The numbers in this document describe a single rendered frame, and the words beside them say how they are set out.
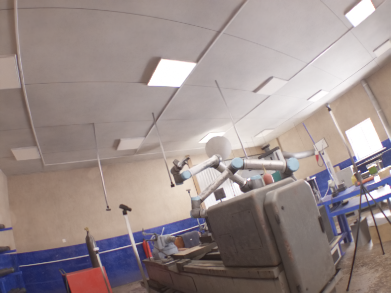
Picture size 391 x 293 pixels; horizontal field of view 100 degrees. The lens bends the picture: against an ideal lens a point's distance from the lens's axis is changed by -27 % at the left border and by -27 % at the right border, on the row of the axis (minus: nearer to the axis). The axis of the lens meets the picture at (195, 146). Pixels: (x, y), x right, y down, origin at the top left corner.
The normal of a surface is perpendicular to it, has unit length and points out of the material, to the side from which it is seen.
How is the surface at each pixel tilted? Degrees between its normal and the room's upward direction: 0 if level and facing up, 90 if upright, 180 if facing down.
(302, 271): 90
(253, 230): 90
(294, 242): 90
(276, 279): 90
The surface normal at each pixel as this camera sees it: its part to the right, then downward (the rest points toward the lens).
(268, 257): -0.83, 0.09
